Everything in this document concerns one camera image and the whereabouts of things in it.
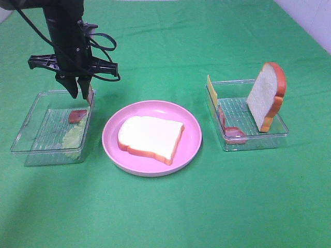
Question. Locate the green lettuce leaf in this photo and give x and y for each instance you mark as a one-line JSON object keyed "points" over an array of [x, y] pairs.
{"points": [[73, 138]]}

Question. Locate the pink round plate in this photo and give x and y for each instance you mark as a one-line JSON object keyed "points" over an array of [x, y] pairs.
{"points": [[188, 146]]}

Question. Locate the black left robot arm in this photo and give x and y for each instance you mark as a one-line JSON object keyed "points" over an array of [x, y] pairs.
{"points": [[63, 11]]}

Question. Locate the left clear plastic container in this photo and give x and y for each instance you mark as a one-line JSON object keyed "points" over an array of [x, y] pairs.
{"points": [[39, 139]]}

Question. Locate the green tablecloth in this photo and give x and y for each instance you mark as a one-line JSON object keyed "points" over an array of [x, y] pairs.
{"points": [[263, 198]]}

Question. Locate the clear plastic container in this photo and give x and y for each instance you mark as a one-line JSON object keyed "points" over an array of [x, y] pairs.
{"points": [[39, 139], [232, 98]]}

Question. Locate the white bread slice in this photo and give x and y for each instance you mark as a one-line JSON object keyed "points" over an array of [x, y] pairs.
{"points": [[151, 137], [266, 96]]}

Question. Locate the right clear plastic container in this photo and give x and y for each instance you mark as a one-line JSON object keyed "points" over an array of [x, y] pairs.
{"points": [[232, 98]]}

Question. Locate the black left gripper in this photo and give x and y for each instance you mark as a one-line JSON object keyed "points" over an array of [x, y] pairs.
{"points": [[78, 52]]}

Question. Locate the bacon strip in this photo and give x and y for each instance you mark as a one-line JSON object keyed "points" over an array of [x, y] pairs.
{"points": [[234, 135], [76, 116]]}

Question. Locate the yellow cheese slice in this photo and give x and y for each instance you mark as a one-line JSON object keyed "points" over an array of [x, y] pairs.
{"points": [[212, 92]]}

